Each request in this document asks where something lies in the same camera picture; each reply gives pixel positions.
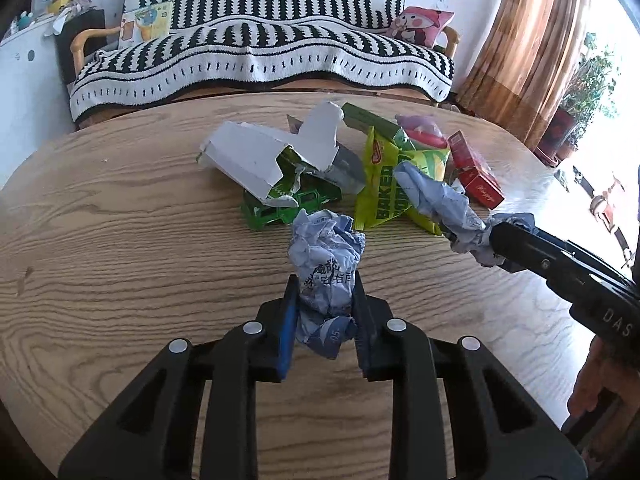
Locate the brown curtain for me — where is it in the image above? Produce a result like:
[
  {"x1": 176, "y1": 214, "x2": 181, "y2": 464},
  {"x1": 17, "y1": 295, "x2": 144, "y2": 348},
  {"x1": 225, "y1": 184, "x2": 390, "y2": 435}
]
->
[{"x1": 457, "y1": 0, "x2": 596, "y2": 146}]

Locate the pink cartoon pillow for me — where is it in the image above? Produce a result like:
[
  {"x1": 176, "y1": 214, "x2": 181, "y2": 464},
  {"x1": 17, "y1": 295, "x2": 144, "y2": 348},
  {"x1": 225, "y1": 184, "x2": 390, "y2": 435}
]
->
[{"x1": 385, "y1": 6, "x2": 456, "y2": 50}]

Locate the pink red packet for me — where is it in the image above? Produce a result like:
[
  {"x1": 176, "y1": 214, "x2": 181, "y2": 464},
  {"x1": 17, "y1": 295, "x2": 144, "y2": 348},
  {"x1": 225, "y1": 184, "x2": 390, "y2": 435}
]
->
[{"x1": 395, "y1": 112, "x2": 448, "y2": 150}]

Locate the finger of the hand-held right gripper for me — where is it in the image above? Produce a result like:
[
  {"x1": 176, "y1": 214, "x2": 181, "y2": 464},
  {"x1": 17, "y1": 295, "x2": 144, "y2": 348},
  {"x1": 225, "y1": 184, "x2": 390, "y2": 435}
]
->
[{"x1": 490, "y1": 222, "x2": 626, "y2": 306}]

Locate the blue-white paper ball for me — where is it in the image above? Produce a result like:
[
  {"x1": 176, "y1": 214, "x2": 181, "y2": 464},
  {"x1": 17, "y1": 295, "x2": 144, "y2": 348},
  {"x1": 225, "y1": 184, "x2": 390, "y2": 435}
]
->
[
  {"x1": 287, "y1": 208, "x2": 367, "y2": 359},
  {"x1": 393, "y1": 160, "x2": 538, "y2": 268}
]

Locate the pile of small toys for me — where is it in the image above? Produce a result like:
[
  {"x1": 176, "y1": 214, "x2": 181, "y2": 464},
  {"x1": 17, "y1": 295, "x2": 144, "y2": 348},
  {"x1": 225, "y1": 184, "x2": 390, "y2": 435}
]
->
[{"x1": 10, "y1": 0, "x2": 96, "y2": 36}]

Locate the black white striped sofa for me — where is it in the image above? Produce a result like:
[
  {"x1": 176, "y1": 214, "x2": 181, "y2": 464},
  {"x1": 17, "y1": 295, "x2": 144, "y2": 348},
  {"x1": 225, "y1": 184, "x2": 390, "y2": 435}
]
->
[{"x1": 68, "y1": 0, "x2": 456, "y2": 123}]

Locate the potted green plant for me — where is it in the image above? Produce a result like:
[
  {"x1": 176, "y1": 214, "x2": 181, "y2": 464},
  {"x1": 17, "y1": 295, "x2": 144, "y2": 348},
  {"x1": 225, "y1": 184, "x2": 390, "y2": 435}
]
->
[{"x1": 537, "y1": 32, "x2": 623, "y2": 166}]

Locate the colourful picture book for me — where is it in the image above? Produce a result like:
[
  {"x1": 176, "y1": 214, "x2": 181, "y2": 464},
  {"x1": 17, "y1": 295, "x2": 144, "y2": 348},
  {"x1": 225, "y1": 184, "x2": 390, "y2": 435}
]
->
[{"x1": 118, "y1": 1, "x2": 173, "y2": 50}]

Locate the yellow-green snack packet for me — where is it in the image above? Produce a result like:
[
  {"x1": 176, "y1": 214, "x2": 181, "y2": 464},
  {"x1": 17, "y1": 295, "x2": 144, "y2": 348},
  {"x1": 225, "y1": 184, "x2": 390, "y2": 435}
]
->
[{"x1": 354, "y1": 125, "x2": 451, "y2": 236}]

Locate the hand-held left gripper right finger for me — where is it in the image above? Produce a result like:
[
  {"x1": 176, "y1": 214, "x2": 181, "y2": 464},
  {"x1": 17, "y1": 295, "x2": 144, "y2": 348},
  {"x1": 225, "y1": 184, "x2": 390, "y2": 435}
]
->
[{"x1": 350, "y1": 277, "x2": 588, "y2": 480}]

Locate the wooden frame sofa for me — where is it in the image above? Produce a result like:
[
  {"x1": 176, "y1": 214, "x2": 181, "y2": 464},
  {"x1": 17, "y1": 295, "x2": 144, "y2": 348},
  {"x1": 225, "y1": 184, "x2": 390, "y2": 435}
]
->
[{"x1": 68, "y1": 25, "x2": 461, "y2": 126}]

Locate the person's right hand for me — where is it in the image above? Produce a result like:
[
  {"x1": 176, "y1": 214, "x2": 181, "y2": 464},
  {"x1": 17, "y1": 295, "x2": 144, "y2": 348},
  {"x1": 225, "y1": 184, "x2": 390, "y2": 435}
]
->
[{"x1": 569, "y1": 340, "x2": 640, "y2": 413}]

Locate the white cabinet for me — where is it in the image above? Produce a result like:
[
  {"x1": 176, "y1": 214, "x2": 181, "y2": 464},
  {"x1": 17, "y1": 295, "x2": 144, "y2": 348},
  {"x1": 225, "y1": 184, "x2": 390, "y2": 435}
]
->
[{"x1": 0, "y1": 10, "x2": 76, "y2": 191}]

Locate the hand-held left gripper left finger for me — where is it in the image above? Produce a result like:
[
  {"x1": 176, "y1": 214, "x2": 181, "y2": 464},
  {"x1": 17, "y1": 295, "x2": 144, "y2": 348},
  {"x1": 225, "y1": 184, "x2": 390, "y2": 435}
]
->
[{"x1": 57, "y1": 275, "x2": 301, "y2": 480}]

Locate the dark green carton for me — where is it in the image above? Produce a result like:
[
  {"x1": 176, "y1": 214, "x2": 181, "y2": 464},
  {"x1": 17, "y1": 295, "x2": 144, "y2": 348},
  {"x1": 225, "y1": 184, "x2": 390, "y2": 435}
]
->
[{"x1": 341, "y1": 102, "x2": 416, "y2": 151}]

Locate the silver foil wrapper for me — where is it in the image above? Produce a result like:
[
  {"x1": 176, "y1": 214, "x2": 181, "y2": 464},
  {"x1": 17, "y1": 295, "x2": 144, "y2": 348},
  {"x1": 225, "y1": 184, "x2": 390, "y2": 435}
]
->
[{"x1": 287, "y1": 115, "x2": 368, "y2": 196}]

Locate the torn white cardboard box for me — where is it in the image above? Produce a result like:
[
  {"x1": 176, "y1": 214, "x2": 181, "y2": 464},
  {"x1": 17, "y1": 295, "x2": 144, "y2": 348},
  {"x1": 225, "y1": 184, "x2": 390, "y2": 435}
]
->
[{"x1": 196, "y1": 101, "x2": 347, "y2": 202}]

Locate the red box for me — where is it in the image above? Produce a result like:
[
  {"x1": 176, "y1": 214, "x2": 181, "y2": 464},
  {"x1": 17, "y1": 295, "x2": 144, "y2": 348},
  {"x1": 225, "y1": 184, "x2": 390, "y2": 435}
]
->
[{"x1": 446, "y1": 130, "x2": 506, "y2": 211}]

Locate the black stand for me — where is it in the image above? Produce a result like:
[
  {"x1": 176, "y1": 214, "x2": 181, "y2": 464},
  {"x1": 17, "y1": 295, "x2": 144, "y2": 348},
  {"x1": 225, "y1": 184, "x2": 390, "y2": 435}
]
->
[{"x1": 53, "y1": 8, "x2": 107, "y2": 86}]

